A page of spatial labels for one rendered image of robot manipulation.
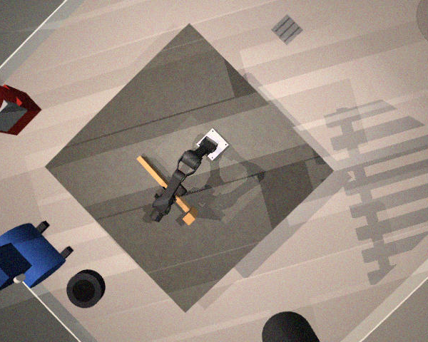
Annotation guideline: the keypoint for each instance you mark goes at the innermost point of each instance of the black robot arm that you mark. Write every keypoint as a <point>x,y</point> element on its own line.
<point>164,196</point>

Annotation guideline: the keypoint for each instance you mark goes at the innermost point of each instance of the light brown wooden board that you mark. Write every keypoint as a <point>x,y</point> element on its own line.
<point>162,181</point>

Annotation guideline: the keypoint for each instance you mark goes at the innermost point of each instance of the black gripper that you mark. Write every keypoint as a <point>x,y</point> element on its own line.
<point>181,191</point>

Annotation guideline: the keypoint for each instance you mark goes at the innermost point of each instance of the brown wooden block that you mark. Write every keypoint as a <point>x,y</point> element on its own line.
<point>190,216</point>

